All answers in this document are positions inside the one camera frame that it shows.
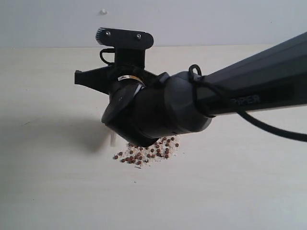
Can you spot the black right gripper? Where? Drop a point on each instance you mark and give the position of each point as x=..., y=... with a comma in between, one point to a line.
x=110, y=80

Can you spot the white wooden paint brush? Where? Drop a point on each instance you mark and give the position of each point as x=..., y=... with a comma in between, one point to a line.
x=112, y=139

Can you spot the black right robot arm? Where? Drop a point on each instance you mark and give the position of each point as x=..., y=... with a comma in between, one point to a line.
x=144, y=107

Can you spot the brown beans and crumbs pile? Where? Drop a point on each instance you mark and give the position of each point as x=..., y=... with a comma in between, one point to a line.
x=163, y=149

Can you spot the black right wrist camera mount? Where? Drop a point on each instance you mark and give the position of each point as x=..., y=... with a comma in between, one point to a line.
x=124, y=47

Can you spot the small white wall plug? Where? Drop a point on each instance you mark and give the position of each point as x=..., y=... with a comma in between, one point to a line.
x=103, y=12

